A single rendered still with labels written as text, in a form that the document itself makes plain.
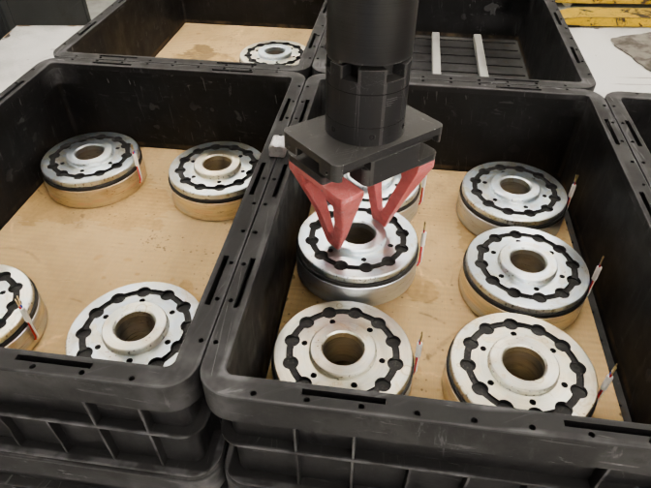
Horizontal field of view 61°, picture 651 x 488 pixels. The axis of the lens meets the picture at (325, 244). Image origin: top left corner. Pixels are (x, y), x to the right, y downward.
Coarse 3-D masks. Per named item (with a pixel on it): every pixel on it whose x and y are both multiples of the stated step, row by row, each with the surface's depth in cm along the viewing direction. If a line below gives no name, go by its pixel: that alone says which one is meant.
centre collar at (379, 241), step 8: (360, 216) 48; (352, 224) 47; (360, 224) 47; (368, 224) 47; (376, 224) 47; (376, 232) 46; (384, 232) 46; (376, 240) 45; (384, 240) 45; (344, 248) 45; (352, 248) 45; (360, 248) 45; (368, 248) 45; (376, 248) 45
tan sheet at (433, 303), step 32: (448, 192) 60; (416, 224) 56; (448, 224) 56; (448, 256) 52; (416, 288) 49; (448, 288) 49; (288, 320) 46; (416, 320) 46; (448, 320) 46; (576, 320) 46; (416, 384) 42; (608, 416) 40
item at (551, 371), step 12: (516, 336) 40; (492, 348) 40; (504, 348) 40; (516, 348) 40; (528, 348) 40; (540, 348) 40; (492, 360) 39; (540, 360) 39; (552, 360) 39; (492, 372) 38; (504, 372) 38; (552, 372) 38; (504, 384) 38; (516, 384) 37; (528, 384) 37; (540, 384) 37; (552, 384) 37
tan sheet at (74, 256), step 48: (144, 192) 60; (0, 240) 54; (48, 240) 54; (96, 240) 54; (144, 240) 54; (192, 240) 54; (48, 288) 49; (96, 288) 49; (192, 288) 49; (48, 336) 45
